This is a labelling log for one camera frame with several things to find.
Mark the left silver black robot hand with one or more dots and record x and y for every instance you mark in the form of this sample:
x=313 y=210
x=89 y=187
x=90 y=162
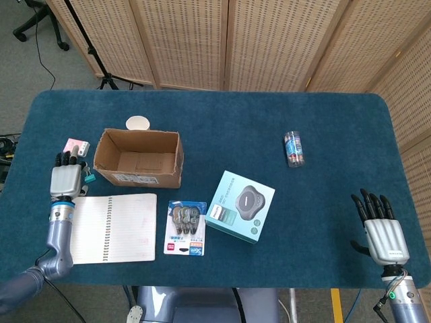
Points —
x=65 y=180

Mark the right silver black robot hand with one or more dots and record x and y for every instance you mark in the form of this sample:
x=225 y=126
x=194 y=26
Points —
x=385 y=235

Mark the teal binder clip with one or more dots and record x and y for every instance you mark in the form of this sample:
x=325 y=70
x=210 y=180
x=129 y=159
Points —
x=90 y=178

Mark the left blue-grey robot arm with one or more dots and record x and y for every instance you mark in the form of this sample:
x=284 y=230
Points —
x=59 y=232

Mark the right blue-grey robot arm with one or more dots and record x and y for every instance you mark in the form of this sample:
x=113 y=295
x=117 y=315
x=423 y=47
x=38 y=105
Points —
x=404 y=303

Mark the pink and white small device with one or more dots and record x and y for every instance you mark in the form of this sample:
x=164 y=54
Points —
x=85 y=147

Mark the open brown cardboard box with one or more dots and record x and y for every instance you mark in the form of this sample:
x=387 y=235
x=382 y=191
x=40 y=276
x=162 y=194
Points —
x=141 y=178

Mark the open spiral lined notebook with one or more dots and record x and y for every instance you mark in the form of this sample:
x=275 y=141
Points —
x=128 y=228

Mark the teal Philips speaker box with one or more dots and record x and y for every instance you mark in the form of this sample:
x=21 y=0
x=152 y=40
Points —
x=229 y=188

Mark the white paper cup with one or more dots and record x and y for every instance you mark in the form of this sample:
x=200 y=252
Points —
x=137 y=122

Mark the white table leg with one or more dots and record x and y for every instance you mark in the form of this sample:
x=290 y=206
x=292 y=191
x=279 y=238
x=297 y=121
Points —
x=293 y=306

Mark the clear plastic snack jar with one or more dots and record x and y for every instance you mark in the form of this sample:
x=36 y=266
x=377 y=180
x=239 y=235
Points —
x=294 y=149

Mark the correction tape blister pack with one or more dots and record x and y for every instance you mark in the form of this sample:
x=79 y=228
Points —
x=171 y=249

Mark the black tripod stand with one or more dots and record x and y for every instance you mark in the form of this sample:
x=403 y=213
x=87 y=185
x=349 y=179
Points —
x=92 y=54

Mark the black office chair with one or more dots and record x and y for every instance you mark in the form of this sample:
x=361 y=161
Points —
x=57 y=30

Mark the blue table cloth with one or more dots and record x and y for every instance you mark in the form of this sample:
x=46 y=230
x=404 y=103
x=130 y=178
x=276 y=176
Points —
x=269 y=111

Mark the blue-grey robot torso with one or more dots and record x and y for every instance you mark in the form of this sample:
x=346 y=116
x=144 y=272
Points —
x=202 y=306

